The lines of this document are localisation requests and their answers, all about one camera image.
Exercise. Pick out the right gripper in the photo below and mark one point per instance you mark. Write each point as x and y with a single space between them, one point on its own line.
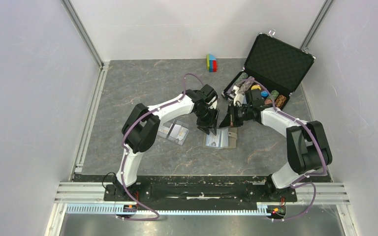
226 122

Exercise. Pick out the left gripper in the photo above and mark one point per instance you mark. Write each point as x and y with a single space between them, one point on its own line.
212 121

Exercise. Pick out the credit card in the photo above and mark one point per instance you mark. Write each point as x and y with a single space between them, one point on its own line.
178 133
220 140

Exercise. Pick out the clear plastic card sleeve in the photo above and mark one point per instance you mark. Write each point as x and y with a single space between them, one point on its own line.
164 128

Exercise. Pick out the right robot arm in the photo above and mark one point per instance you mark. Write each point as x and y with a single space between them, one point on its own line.
308 151

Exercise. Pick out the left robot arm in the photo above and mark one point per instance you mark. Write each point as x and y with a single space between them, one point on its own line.
141 127

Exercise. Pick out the yellow dealer chip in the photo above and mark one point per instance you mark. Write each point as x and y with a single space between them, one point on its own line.
256 87

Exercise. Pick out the blue dealer chip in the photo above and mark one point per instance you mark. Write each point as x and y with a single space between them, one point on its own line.
264 94

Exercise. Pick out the colourful toy block stack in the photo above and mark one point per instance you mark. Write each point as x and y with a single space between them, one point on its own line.
212 65

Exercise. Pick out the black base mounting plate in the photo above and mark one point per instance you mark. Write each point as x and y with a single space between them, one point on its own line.
173 193

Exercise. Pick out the black poker chip case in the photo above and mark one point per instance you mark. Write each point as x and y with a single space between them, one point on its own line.
276 65

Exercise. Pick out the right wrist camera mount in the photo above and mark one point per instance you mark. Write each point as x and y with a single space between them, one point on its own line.
238 97

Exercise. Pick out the white slotted cable duct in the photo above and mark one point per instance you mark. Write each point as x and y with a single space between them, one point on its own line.
121 210

